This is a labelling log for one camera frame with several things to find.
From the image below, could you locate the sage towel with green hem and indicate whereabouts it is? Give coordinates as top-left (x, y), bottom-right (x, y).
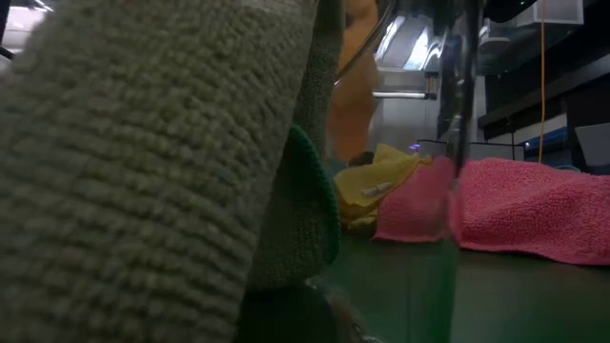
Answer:
top-left (0, 0), bottom-right (345, 343)

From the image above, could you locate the yellow microfiber towel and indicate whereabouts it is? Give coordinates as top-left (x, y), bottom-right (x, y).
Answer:
top-left (333, 142), bottom-right (433, 234)

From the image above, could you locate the white ceiling box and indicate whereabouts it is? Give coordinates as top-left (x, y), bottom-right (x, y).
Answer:
top-left (517, 0), bottom-right (585, 28)

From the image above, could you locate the thin black metal frame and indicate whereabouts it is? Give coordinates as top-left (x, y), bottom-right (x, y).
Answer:
top-left (417, 138), bottom-right (526, 163)

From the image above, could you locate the orange microfiber towel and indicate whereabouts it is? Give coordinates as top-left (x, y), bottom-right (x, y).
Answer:
top-left (326, 0), bottom-right (385, 166)

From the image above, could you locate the dark shelving unit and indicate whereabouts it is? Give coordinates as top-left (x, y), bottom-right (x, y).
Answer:
top-left (478, 45), bottom-right (610, 144)

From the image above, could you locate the pink microfiber towel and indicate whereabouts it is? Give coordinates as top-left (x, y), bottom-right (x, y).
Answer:
top-left (373, 155), bottom-right (610, 267)

